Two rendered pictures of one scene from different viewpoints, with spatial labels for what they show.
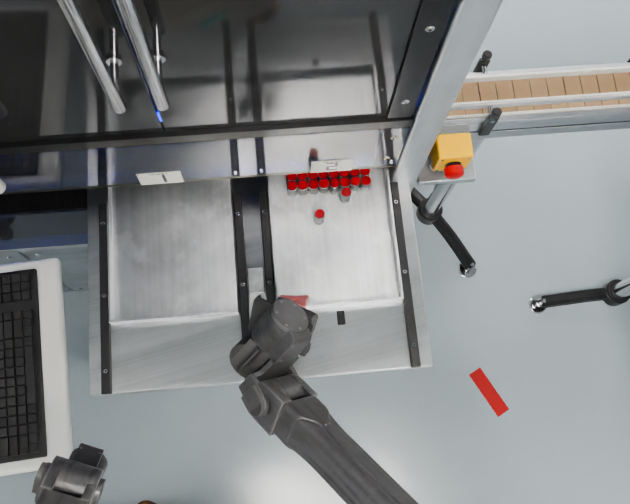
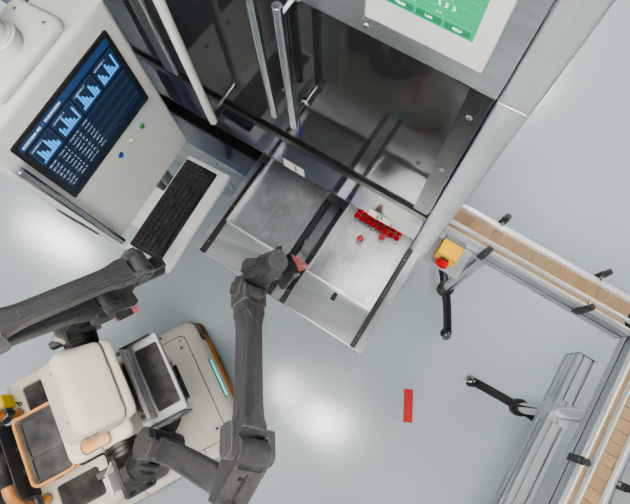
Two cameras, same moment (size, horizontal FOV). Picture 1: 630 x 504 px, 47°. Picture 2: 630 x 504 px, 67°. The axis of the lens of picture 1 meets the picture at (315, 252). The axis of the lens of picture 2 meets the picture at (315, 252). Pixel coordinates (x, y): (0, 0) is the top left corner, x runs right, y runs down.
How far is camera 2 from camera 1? 0.30 m
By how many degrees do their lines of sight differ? 13
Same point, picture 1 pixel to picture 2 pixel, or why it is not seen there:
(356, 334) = (335, 309)
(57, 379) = (189, 230)
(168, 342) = (246, 248)
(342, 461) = (246, 339)
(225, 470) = not seen: hidden behind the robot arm
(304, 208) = (356, 231)
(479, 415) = (393, 413)
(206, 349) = not seen: hidden behind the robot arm
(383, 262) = (375, 285)
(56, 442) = (168, 258)
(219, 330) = not seen: hidden behind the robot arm
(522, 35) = (576, 232)
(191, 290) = (274, 232)
